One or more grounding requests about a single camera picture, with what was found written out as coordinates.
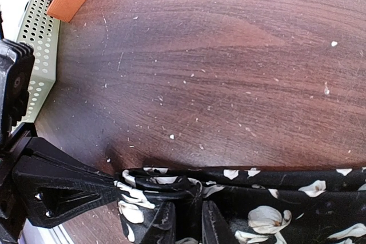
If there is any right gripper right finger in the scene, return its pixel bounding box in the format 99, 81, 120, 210
201, 201, 236, 244

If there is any pale green perforated basket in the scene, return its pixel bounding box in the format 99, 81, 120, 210
17, 0, 61, 122

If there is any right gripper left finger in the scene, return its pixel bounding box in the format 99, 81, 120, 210
141, 202, 176, 244

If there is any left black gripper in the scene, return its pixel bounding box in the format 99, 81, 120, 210
1, 129, 117, 243

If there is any black white floral tie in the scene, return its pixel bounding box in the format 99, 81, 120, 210
114, 167, 365, 243

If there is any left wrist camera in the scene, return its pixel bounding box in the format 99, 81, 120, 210
1, 39, 35, 145

